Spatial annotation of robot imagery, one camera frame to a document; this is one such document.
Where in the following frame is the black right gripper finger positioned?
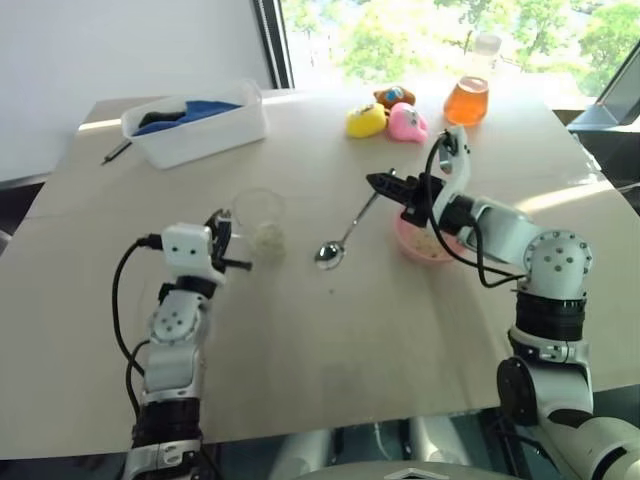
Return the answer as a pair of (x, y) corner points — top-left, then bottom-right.
(366, 170), (418, 191)
(370, 181), (415, 206)

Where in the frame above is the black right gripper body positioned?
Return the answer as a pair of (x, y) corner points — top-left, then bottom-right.
(399, 172), (447, 227)

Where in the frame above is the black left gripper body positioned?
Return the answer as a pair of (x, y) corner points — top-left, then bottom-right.
(206, 215), (235, 274)

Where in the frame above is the oatmeal in glass mug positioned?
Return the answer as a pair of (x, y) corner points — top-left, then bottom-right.
(251, 223), (287, 260)

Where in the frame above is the oatmeal in pink bowl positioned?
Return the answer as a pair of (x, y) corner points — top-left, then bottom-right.
(405, 230), (452, 259)

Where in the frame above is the pink bowl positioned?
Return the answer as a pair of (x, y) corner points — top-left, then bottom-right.
(394, 208), (465, 264)

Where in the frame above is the metal spoon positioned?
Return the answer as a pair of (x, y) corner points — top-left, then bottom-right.
(313, 166), (400, 267)

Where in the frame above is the clear plastic cup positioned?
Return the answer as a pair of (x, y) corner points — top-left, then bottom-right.
(231, 186), (289, 262)

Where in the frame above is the pink plush toy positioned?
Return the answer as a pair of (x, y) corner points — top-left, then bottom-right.
(387, 101), (430, 144)

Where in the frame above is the yellow plush toy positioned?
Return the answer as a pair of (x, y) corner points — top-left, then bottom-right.
(346, 102), (391, 139)

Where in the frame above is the white plastic bin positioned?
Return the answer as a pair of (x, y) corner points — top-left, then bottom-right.
(120, 78), (268, 171)

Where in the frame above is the brown plush toy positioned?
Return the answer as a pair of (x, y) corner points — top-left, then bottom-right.
(374, 85), (418, 109)

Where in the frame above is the blue cloth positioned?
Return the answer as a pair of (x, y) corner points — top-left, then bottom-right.
(132, 98), (246, 137)

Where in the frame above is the orange glass cup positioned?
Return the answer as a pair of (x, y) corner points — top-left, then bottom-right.
(442, 75), (490, 127)

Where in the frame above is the black item in bin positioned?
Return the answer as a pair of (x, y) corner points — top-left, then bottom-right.
(138, 108), (187, 127)

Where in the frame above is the dark pen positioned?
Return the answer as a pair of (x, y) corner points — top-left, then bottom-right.
(100, 140), (134, 167)

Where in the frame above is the clear bottle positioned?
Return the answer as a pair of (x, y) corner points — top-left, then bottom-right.
(471, 33), (503, 72)

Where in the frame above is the silver robot torso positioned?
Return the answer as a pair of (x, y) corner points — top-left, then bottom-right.
(268, 413), (506, 480)

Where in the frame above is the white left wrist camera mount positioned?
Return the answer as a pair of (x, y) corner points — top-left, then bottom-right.
(160, 224), (227, 289)

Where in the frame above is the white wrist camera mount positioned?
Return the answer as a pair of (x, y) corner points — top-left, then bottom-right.
(160, 224), (227, 289)
(431, 124), (474, 222)

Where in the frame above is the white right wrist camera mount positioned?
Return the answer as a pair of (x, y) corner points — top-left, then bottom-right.
(431, 124), (474, 222)

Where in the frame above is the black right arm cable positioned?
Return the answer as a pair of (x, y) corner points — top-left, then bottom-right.
(424, 130), (532, 290)

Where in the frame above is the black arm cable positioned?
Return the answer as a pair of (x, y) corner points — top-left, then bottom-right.
(424, 130), (532, 290)
(111, 233), (166, 431)

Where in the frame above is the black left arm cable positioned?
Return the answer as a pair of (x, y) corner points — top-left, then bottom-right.
(111, 233), (166, 431)

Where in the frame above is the black window frame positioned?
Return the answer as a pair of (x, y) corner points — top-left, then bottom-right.
(251, 0), (297, 92)

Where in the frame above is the dark slanted frame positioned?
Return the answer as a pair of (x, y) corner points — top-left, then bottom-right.
(563, 47), (640, 137)

